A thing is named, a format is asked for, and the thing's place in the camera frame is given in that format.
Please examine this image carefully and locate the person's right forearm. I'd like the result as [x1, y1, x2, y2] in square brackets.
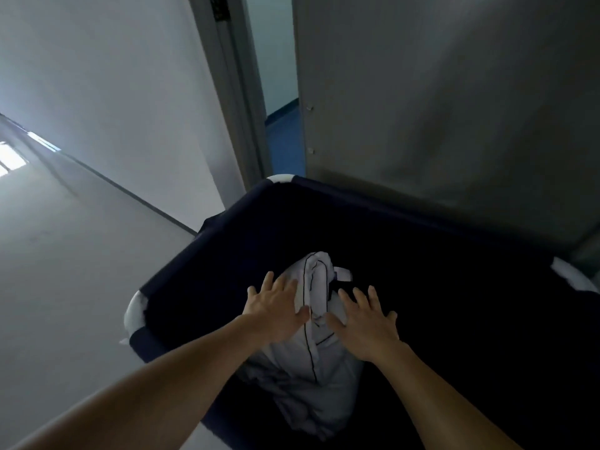
[372, 341, 522, 450]

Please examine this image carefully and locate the grey door frame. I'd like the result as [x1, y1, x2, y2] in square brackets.
[187, 0, 274, 189]

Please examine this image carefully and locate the person's left forearm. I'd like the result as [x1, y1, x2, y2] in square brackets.
[14, 316, 263, 450]

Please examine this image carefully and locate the grey door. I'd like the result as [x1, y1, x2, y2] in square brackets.
[291, 0, 600, 251]

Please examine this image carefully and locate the person's right hand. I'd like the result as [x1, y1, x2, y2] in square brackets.
[326, 285, 400, 366]

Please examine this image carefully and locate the white pillowcase black piping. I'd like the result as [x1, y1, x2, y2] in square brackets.
[236, 251, 366, 441]

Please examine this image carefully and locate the person's left hand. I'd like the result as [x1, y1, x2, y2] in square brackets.
[241, 271, 311, 348]

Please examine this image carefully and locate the navy laundry hamper white frame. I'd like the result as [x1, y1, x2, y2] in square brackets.
[122, 174, 600, 450]

